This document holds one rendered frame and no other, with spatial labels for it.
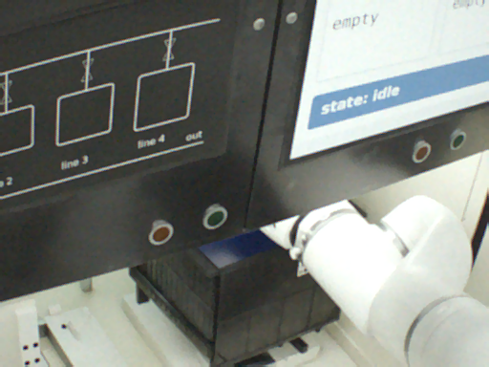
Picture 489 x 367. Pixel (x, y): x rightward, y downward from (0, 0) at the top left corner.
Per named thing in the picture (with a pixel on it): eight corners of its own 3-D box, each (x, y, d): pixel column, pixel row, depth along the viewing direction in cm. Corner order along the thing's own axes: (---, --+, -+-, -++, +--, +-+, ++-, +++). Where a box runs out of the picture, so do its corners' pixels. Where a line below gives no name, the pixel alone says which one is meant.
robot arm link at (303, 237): (293, 282, 122) (279, 266, 124) (356, 259, 126) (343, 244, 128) (306, 226, 117) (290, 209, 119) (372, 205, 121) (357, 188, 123)
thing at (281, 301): (199, 396, 137) (210, 206, 119) (119, 310, 150) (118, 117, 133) (344, 335, 149) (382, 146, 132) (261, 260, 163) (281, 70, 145)
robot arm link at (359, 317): (361, 195, 119) (293, 248, 118) (428, 269, 111) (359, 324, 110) (378, 234, 125) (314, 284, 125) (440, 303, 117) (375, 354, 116)
